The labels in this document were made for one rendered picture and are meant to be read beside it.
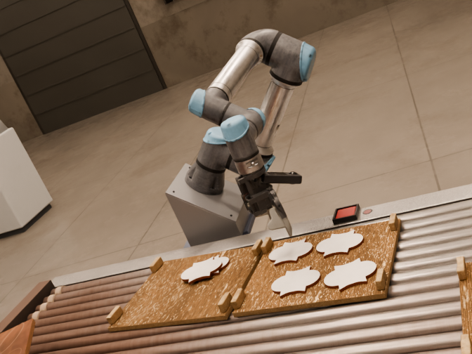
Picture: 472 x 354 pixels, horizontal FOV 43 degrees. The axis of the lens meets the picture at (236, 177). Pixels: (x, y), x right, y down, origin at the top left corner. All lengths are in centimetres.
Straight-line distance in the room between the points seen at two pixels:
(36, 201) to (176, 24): 601
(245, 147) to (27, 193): 579
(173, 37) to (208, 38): 73
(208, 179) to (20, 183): 515
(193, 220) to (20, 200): 510
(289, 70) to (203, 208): 57
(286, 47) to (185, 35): 1034
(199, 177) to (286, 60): 55
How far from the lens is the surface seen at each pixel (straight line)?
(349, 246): 168
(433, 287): 148
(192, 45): 1230
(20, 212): 710
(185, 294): 182
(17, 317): 229
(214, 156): 218
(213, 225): 217
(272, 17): 1190
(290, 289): 159
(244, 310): 161
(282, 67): 200
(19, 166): 729
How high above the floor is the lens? 173
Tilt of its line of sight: 18 degrees down
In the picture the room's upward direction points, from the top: 23 degrees counter-clockwise
